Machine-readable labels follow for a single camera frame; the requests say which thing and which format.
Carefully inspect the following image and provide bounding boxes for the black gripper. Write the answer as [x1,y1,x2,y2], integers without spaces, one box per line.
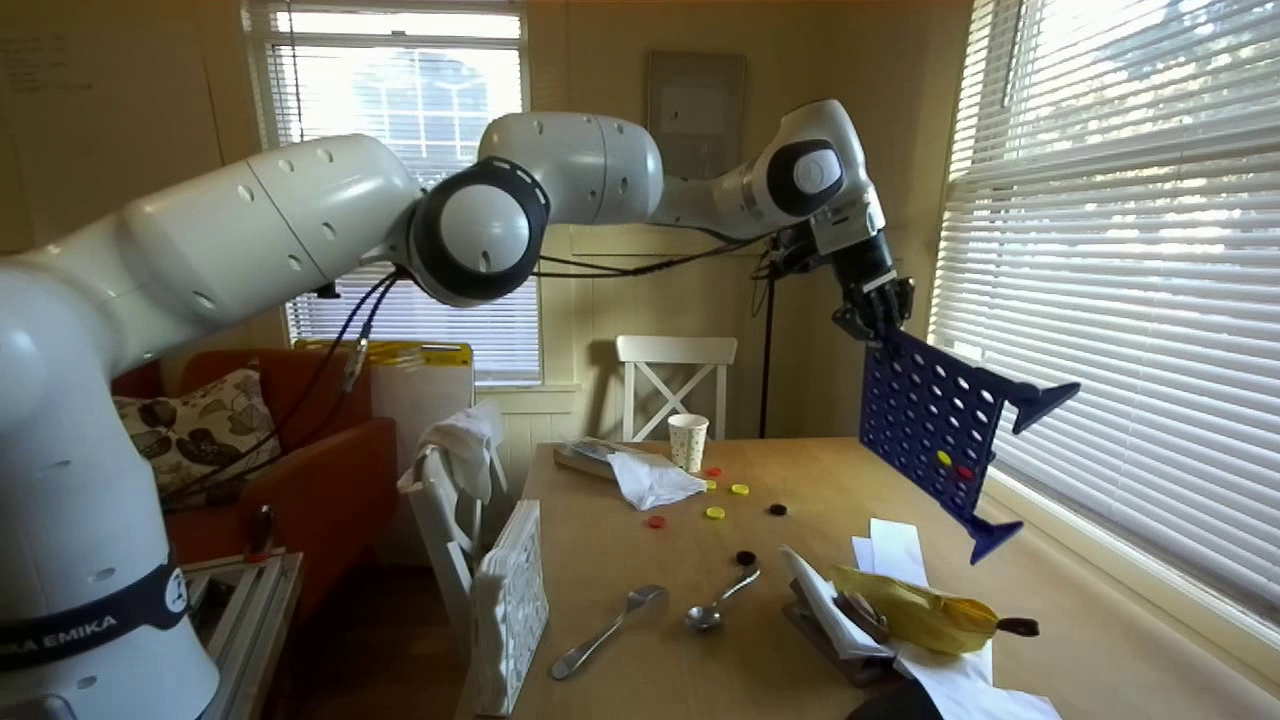
[828,231,920,346]

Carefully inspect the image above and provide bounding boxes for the blue connect four grid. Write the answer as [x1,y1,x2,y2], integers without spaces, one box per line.
[857,327,1083,568]

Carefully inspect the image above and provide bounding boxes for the black stand rod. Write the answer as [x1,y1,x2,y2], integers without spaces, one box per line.
[755,254,790,443]

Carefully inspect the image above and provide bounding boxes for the white cross-back chair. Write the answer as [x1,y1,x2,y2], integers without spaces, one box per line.
[614,333,742,443]

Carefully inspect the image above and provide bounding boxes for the yellow green bag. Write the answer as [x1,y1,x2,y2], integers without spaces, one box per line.
[780,514,1065,720]

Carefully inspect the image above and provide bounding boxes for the patterned paper cup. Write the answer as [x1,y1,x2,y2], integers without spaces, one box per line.
[664,406,718,474]

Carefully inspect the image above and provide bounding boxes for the white window blinds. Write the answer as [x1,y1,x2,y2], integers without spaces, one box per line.
[930,0,1280,621]

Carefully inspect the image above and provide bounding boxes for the crumpled white tissue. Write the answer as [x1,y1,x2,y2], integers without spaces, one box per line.
[603,447,714,514]

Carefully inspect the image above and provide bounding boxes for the yellow banana peel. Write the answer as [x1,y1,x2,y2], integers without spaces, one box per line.
[834,563,1045,658]

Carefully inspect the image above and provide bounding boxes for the illustrated children's book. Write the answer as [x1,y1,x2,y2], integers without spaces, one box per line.
[552,435,631,485]

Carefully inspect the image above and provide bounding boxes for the silver metal spoon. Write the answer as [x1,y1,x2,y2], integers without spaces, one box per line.
[681,563,770,635]

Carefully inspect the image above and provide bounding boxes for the yellow topped white bin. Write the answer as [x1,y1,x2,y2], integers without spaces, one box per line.
[295,336,481,460]

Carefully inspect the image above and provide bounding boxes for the white wooden chair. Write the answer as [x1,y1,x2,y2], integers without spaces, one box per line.
[397,435,528,646]

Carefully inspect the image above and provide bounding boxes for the orange sofa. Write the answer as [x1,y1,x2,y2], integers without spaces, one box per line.
[111,343,406,571]

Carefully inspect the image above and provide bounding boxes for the floral patterned pillow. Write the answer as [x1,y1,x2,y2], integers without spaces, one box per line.
[111,363,283,498]

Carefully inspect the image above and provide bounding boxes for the grey wall panel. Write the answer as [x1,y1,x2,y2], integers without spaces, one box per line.
[640,49,752,183]

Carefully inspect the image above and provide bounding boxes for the black cable bundle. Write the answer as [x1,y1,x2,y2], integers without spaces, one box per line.
[166,226,809,510]

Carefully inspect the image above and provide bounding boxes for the aluminium frame rack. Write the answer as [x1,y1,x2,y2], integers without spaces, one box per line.
[185,548,308,720]

